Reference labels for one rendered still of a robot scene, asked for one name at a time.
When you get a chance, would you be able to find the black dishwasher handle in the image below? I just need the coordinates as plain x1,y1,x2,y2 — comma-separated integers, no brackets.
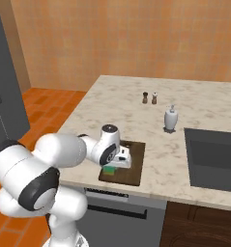
86,204,148,221

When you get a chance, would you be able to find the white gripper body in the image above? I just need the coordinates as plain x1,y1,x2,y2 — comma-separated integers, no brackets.
107,145,132,170

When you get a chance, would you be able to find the dark grey sink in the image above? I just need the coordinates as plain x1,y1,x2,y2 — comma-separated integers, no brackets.
184,126,231,194

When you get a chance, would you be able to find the green sponge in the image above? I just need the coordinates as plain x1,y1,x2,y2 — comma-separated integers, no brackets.
102,165,117,177

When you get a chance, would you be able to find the dark wooden cupboard door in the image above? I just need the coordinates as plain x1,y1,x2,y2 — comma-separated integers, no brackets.
159,201,231,247

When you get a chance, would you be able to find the grey dishwasher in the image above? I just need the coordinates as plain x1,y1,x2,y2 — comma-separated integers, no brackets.
44,186,168,247

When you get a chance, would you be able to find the white soap dispenser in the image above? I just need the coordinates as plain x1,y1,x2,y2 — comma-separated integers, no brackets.
163,104,179,134

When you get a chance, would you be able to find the dark wooden cutting board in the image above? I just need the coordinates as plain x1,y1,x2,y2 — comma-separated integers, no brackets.
98,140,146,187

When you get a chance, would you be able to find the dark grey fridge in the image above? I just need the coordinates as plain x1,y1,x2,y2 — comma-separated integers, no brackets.
0,0,31,156

